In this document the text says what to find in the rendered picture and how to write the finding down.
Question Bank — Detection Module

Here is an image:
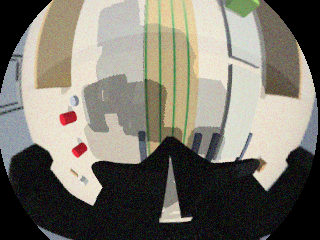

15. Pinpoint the red cylinder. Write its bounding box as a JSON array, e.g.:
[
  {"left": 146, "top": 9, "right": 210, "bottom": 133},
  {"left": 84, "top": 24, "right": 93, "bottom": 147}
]
[
  {"left": 59, "top": 111, "right": 77, "bottom": 125},
  {"left": 71, "top": 143, "right": 88, "bottom": 157}
]

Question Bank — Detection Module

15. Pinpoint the yellow strip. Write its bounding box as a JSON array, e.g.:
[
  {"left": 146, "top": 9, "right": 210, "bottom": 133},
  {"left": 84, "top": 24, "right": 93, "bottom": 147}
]
[{"left": 144, "top": 48, "right": 199, "bottom": 156}]

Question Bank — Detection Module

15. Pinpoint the small brown cube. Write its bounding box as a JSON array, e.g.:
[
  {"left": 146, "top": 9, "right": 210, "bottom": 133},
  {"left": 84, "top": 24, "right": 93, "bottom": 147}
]
[{"left": 256, "top": 159, "right": 267, "bottom": 172}]

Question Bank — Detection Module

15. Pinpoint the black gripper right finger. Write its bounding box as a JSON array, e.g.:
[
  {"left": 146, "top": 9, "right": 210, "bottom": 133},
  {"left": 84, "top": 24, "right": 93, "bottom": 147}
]
[{"left": 171, "top": 136, "right": 260, "bottom": 219}]

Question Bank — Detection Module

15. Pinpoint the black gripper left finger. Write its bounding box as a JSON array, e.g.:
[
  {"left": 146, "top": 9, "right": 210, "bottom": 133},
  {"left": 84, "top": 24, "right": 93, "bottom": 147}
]
[{"left": 91, "top": 137, "right": 171, "bottom": 219}]

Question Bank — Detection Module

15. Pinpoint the tan open-top wooden tray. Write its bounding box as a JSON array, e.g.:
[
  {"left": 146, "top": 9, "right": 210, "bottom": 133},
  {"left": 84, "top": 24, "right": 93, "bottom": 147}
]
[{"left": 24, "top": 0, "right": 312, "bottom": 101}]

